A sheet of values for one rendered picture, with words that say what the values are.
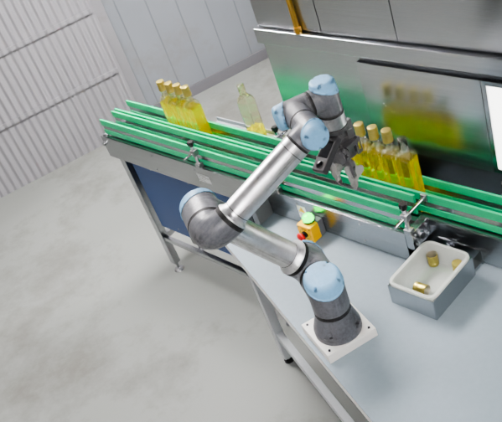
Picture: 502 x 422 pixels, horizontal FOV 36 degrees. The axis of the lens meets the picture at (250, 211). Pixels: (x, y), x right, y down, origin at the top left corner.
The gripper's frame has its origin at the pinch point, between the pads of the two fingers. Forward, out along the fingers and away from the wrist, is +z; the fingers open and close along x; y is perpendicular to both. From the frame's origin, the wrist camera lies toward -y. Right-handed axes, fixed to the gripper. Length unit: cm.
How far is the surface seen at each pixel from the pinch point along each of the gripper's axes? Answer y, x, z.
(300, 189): 17, 43, 27
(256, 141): 34, 82, 26
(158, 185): 17, 145, 54
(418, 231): 18.1, -7.1, 31.0
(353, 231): 14.5, 19.4, 37.4
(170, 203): 17, 142, 65
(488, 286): 15, -32, 43
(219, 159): 16, 86, 24
